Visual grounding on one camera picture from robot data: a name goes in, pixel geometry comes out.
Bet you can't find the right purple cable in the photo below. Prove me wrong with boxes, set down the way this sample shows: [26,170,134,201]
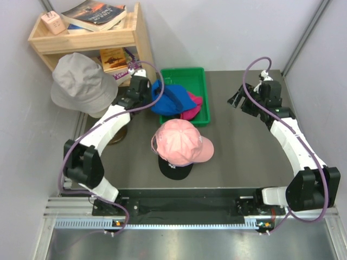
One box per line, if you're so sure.
[243,56,332,236]

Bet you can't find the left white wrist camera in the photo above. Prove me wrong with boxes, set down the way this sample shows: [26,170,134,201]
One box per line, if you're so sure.
[128,68,148,80]

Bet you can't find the blue cap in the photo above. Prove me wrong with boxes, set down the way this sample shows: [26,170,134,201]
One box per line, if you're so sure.
[151,84,197,116]

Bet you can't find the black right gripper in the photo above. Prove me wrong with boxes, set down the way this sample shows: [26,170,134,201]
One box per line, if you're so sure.
[228,83,266,117]

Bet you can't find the beige mannequin head stand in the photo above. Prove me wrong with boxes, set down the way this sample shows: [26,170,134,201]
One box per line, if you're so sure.
[108,125,127,145]

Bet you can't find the light pink cap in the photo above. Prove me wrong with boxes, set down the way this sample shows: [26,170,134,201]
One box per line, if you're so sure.
[151,119,214,166]

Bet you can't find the black baseball cap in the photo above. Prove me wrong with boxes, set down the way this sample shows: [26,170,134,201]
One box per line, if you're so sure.
[158,156,194,180]

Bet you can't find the green plastic bin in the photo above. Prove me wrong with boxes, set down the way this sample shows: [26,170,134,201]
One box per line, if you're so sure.
[160,67,211,127]

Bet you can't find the aluminium rail with cable duct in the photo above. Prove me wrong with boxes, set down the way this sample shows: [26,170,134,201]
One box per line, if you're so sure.
[43,196,339,231]

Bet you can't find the blue book under stack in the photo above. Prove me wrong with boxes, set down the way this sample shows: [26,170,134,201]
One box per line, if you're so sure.
[67,24,91,34]

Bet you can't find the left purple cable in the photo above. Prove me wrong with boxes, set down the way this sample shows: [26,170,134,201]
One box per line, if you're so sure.
[57,61,165,236]

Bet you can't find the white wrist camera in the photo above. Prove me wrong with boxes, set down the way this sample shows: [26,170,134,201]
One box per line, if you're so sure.
[128,68,148,80]
[254,70,273,93]

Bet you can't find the pink power adapter cube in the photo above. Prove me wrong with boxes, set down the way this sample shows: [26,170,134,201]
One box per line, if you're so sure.
[41,11,66,35]

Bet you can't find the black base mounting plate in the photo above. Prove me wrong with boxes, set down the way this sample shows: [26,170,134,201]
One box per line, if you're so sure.
[92,188,273,225]

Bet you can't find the purple cover book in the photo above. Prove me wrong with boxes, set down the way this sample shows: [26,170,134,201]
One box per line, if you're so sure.
[113,48,142,85]

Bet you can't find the wooden shelf unit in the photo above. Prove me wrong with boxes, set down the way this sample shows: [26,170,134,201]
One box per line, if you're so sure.
[28,2,157,82]

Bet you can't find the grey bucket hat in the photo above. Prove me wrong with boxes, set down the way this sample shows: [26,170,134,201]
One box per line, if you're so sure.
[51,53,118,115]

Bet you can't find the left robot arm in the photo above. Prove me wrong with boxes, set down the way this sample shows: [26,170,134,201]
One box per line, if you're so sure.
[62,75,151,215]

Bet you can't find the dark cover paperback book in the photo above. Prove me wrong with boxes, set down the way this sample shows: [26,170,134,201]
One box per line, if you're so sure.
[61,1,127,31]

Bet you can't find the purple cable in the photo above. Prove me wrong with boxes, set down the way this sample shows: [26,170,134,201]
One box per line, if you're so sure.
[57,61,165,236]
[243,56,332,236]

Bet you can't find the magenta cap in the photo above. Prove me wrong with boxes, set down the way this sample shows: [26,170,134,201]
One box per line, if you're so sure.
[180,92,203,121]

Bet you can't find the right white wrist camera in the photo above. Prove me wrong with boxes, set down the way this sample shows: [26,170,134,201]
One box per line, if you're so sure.
[254,70,273,93]

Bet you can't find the orange cover book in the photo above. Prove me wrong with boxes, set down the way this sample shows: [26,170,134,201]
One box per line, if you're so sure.
[100,48,127,74]

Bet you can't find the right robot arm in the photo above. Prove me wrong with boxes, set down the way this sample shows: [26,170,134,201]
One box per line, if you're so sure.
[228,80,340,215]

